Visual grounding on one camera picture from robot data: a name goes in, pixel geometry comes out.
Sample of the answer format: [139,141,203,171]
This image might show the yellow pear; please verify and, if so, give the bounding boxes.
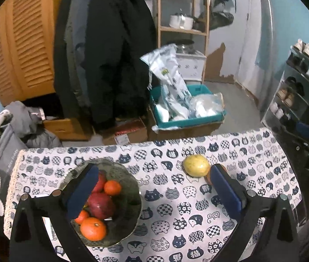
[182,154,210,178]

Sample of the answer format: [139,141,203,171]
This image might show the orange at bowl left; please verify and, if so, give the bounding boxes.
[75,209,90,225]

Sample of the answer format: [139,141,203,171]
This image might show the large orange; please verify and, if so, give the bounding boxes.
[80,217,107,241]

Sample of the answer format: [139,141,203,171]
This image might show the red apple front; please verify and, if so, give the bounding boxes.
[88,193,116,220]

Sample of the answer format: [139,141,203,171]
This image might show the red apple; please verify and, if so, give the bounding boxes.
[92,171,107,193]
[88,193,116,220]

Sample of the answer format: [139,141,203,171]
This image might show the cat pattern tablecloth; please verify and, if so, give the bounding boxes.
[4,128,302,261]

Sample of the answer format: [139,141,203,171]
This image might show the red apple back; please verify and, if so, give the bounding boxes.
[92,171,107,193]

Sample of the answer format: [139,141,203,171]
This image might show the shoe rack with shoes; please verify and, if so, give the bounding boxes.
[262,39,309,131]

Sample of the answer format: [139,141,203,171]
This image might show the small tangerine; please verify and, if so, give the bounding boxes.
[104,180,122,196]

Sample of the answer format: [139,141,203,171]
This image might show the grey speckled bowl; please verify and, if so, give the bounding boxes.
[59,159,143,247]

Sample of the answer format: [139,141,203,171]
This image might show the grey laundry basket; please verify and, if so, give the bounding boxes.
[0,124,27,183]

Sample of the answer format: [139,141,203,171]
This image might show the pile of grey clothes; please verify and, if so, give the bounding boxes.
[0,101,62,216]

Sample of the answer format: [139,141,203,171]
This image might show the clear plastic bag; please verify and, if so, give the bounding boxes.
[190,92,225,118]

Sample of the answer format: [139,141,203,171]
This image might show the cardboard box with label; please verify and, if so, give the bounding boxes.
[100,118,148,145]

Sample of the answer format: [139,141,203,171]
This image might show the teal plastic bin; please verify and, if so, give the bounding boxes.
[150,84,226,130]

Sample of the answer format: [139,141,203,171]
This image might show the white printed plastic bag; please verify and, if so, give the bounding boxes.
[140,43,195,119]

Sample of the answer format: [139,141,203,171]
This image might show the white patterned storage box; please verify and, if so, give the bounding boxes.
[176,50,206,82]

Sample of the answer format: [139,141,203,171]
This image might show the dark hanging bag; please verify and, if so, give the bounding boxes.
[197,0,234,32]

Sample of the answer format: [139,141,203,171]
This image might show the white cooking pot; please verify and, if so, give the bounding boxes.
[169,13,194,30]

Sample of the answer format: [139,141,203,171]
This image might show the wooden louvered wardrobe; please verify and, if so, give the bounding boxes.
[0,0,61,106]

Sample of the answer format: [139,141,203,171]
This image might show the grey hanging jacket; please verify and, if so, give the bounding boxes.
[53,0,90,117]

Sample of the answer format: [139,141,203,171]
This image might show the black hanging coat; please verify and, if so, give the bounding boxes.
[84,0,157,131]

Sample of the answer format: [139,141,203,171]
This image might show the wooden shelf rack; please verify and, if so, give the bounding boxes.
[154,0,210,83]

